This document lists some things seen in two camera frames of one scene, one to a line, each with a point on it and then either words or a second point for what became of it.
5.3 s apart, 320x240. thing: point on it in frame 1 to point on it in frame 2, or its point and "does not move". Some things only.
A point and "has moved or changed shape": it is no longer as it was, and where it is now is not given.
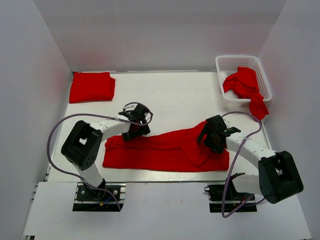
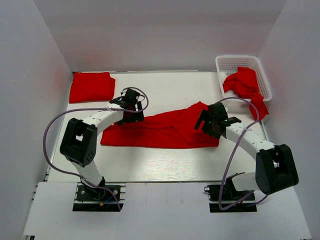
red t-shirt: [174, 150] has moved or changed shape
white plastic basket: [228, 65] does not move
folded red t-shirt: [92, 87] does not move
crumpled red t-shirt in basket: [244, 84] does not move
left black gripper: [143, 130] to [137, 116]
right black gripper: [218, 148] to [205, 115]
